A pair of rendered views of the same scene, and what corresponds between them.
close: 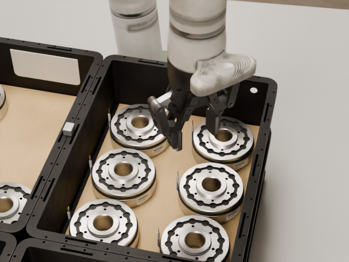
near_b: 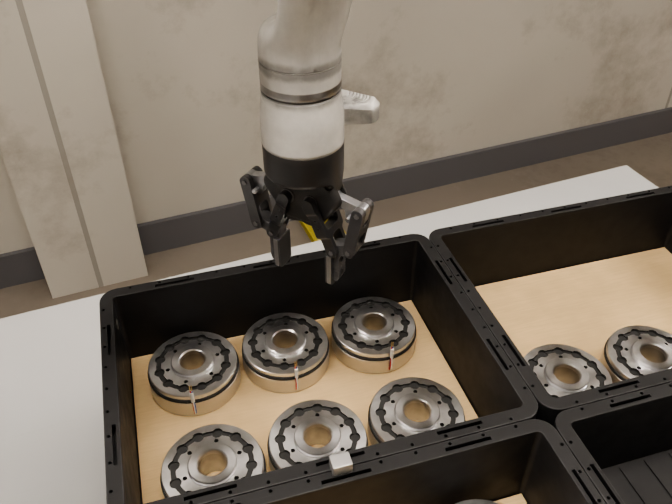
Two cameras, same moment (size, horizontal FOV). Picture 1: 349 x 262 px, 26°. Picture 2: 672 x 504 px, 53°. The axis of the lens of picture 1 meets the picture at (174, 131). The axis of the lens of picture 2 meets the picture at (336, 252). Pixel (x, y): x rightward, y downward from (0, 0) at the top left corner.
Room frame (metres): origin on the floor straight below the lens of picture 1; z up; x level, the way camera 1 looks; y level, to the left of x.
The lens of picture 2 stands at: (1.00, 0.46, 1.44)
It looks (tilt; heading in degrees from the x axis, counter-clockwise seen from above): 39 degrees down; 240
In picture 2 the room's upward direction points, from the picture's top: straight up
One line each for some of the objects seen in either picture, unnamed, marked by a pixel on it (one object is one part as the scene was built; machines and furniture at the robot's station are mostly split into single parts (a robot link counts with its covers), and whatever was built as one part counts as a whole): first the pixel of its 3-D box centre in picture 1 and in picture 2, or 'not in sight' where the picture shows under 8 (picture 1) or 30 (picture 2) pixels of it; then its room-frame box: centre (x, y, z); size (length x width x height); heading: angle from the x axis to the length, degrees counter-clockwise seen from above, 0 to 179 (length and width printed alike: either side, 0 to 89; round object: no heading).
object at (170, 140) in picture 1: (168, 135); (344, 259); (0.73, 0.01, 1.02); 0.03 x 0.01 x 0.05; 122
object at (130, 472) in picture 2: (163, 176); (302, 386); (0.78, 0.02, 0.87); 0.40 x 0.30 x 0.11; 167
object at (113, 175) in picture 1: (123, 170); (317, 436); (0.80, 0.08, 0.86); 0.05 x 0.05 x 0.01
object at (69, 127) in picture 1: (68, 129); (340, 463); (0.82, 0.16, 0.94); 0.02 x 0.01 x 0.01; 167
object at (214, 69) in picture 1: (205, 43); (312, 99); (0.74, -0.04, 1.17); 0.11 x 0.09 x 0.06; 32
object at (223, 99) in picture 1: (219, 112); (271, 234); (0.77, -0.06, 1.02); 0.03 x 0.01 x 0.05; 122
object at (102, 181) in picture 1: (123, 172); (317, 439); (0.80, 0.08, 0.86); 0.10 x 0.10 x 0.01
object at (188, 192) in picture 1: (211, 187); (285, 343); (0.77, -0.06, 0.86); 0.10 x 0.10 x 0.01
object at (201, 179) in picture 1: (211, 185); (285, 340); (0.77, -0.06, 0.86); 0.05 x 0.05 x 0.01
